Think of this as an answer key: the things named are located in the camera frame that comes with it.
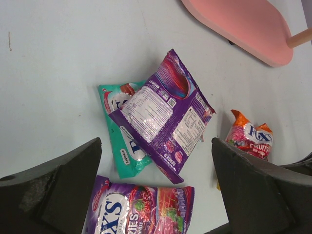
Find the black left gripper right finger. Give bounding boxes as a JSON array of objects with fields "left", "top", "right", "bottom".
[{"left": 211, "top": 137, "right": 312, "bottom": 234}]

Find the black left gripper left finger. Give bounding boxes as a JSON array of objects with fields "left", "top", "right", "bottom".
[{"left": 0, "top": 137, "right": 102, "bottom": 234}]

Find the orange Fox's fruits candy bag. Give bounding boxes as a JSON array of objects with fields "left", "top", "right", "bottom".
[{"left": 226, "top": 110, "right": 273, "bottom": 161}]

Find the purple Fox's berries candy bag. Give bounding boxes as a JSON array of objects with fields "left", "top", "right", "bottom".
[{"left": 84, "top": 175, "right": 195, "bottom": 234}]

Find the teal Fox's candy bag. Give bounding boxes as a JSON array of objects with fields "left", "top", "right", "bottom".
[{"left": 98, "top": 81, "right": 152, "bottom": 179}]

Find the purple candy bag face-down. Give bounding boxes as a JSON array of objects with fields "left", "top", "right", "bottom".
[{"left": 109, "top": 49, "right": 215, "bottom": 184}]

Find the pink three-tier shelf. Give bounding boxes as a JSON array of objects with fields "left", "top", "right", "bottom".
[{"left": 183, "top": 0, "right": 312, "bottom": 67}]

